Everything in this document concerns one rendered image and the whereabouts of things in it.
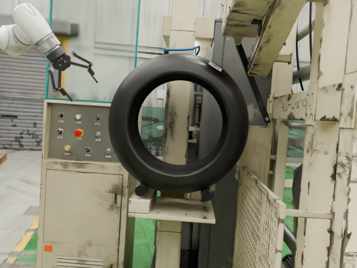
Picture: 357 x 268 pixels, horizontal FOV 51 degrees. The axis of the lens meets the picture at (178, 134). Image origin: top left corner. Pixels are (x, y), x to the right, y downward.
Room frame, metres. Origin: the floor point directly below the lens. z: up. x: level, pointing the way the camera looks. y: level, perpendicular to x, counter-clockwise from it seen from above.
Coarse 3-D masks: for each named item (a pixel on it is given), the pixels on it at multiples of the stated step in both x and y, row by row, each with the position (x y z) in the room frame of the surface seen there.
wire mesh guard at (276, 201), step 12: (252, 180) 1.52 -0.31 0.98; (240, 192) 1.93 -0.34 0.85; (252, 192) 1.55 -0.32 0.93; (264, 192) 1.27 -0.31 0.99; (240, 204) 1.93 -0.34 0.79; (252, 204) 1.52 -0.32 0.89; (264, 204) 1.31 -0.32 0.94; (276, 204) 1.09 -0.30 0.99; (264, 216) 1.28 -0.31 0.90; (276, 216) 1.10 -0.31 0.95; (240, 228) 1.82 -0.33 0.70; (252, 240) 1.46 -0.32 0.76; (264, 240) 1.25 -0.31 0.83; (276, 240) 1.05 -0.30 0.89; (276, 252) 1.05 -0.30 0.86; (240, 264) 1.73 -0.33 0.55; (264, 264) 1.22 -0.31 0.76; (276, 264) 1.05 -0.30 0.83
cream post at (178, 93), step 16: (176, 0) 1.93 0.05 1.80; (192, 0) 1.93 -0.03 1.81; (176, 16) 1.93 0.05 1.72; (192, 16) 1.93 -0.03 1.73; (176, 32) 1.93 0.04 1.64; (192, 32) 1.93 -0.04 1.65; (176, 96) 1.93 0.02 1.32; (176, 112) 1.93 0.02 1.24; (176, 128) 1.93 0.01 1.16; (176, 144) 1.93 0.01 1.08; (176, 160) 1.93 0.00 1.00; (160, 192) 1.93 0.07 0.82; (160, 224) 1.93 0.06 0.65; (176, 224) 1.93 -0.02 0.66; (160, 240) 1.93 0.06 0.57; (176, 240) 1.93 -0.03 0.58; (160, 256) 1.93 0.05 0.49; (176, 256) 1.93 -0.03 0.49
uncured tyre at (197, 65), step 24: (144, 72) 1.54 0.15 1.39; (168, 72) 1.53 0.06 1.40; (192, 72) 1.53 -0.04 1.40; (216, 72) 1.54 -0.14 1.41; (120, 96) 1.55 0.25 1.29; (144, 96) 1.82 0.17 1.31; (216, 96) 1.81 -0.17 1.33; (240, 96) 1.55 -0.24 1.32; (120, 120) 1.54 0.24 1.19; (240, 120) 1.53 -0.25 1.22; (120, 144) 1.54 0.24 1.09; (216, 144) 1.83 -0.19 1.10; (240, 144) 1.54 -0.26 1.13; (144, 168) 1.53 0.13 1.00; (168, 168) 1.82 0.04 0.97; (192, 168) 1.81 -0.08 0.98; (216, 168) 1.53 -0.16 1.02; (168, 192) 1.58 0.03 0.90
